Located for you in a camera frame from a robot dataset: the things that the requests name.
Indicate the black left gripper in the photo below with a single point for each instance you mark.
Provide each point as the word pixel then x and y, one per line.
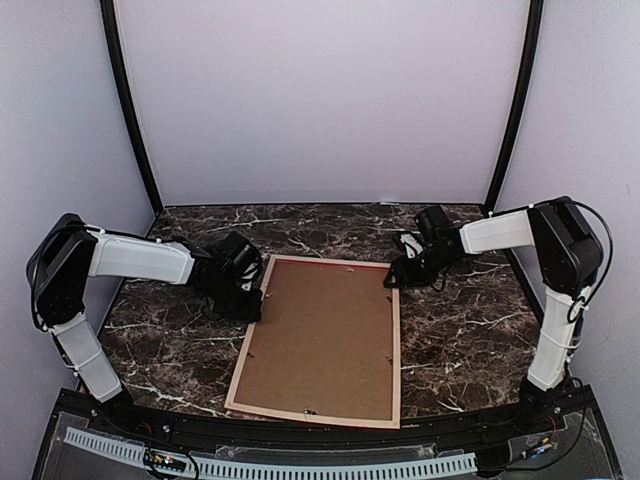
pixel 250 314

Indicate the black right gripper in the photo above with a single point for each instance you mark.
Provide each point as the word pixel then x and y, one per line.
pixel 406 276

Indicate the brown cardboard backing board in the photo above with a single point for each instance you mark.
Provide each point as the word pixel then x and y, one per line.
pixel 320 335

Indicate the red wooden picture frame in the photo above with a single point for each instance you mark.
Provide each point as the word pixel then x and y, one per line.
pixel 235 380

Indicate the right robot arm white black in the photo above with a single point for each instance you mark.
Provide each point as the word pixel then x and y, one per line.
pixel 573 265

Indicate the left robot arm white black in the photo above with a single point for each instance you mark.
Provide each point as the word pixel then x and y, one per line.
pixel 74 251

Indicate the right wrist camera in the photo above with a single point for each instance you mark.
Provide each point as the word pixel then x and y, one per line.
pixel 408 243

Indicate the white slotted cable duct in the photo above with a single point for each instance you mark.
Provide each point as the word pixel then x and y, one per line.
pixel 194 466

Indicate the black front table rail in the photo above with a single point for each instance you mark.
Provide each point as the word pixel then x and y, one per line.
pixel 482 429

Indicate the right black corner post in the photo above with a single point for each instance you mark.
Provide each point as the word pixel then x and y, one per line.
pixel 517 107

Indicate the black corner post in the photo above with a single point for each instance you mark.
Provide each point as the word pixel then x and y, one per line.
pixel 517 107
pixel 128 109

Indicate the left black corner post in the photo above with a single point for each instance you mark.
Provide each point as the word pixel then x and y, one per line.
pixel 128 109

